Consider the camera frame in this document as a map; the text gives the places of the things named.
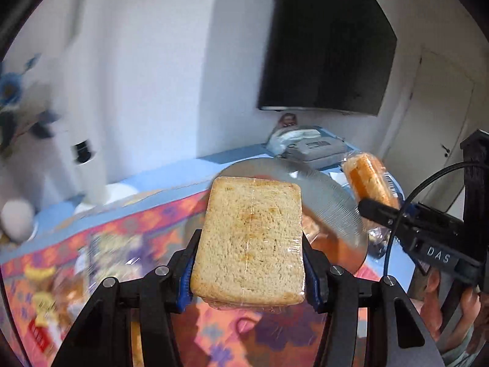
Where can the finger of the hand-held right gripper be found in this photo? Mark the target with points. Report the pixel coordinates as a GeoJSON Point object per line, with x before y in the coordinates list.
{"type": "Point", "coordinates": [382, 214]}

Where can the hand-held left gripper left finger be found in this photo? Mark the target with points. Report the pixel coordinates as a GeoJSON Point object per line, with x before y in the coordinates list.
{"type": "Point", "coordinates": [186, 279]}

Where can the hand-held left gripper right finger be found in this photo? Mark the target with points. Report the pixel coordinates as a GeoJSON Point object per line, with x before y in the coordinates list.
{"type": "Point", "coordinates": [312, 283]}

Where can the orange bread packet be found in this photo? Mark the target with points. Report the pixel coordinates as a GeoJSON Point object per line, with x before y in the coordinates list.
{"type": "Point", "coordinates": [366, 179]}

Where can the plastic toast sandwich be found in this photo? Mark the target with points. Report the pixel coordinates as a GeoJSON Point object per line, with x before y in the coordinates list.
{"type": "Point", "coordinates": [250, 237]}

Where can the person's right forearm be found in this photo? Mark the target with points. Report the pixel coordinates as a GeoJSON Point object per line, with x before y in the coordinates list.
{"type": "Point", "coordinates": [460, 357]}

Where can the person's right hand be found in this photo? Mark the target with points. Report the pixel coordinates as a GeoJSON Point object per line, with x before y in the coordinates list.
{"type": "Point", "coordinates": [469, 306]}

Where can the floral orange tablecloth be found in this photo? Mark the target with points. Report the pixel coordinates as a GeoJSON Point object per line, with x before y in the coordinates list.
{"type": "Point", "coordinates": [160, 218]}

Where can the grey desk telephone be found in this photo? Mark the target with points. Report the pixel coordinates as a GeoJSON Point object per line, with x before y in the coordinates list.
{"type": "Point", "coordinates": [305, 145]}

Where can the light blue table cover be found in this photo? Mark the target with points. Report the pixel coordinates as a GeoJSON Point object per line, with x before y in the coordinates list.
{"type": "Point", "coordinates": [172, 170]}

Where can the white door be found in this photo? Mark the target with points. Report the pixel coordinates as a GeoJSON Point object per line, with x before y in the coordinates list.
{"type": "Point", "coordinates": [431, 111]}

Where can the small printed card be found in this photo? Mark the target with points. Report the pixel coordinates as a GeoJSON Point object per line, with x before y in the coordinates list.
{"type": "Point", "coordinates": [287, 120]}

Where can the white ribbed vase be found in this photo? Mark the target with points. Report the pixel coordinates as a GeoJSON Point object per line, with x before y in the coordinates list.
{"type": "Point", "coordinates": [17, 221]}

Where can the black flat screen television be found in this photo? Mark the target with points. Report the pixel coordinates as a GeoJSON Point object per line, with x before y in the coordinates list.
{"type": "Point", "coordinates": [328, 42]}

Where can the blue and white flower bouquet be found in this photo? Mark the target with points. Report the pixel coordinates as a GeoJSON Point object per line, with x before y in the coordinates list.
{"type": "Point", "coordinates": [15, 95]}

